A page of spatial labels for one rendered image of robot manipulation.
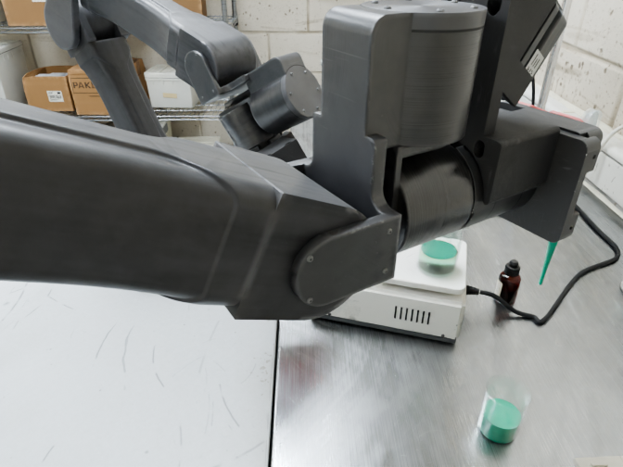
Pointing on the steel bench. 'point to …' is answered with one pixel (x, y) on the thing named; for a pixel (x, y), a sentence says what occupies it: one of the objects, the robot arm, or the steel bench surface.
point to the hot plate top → (412, 277)
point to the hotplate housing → (406, 310)
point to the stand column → (553, 60)
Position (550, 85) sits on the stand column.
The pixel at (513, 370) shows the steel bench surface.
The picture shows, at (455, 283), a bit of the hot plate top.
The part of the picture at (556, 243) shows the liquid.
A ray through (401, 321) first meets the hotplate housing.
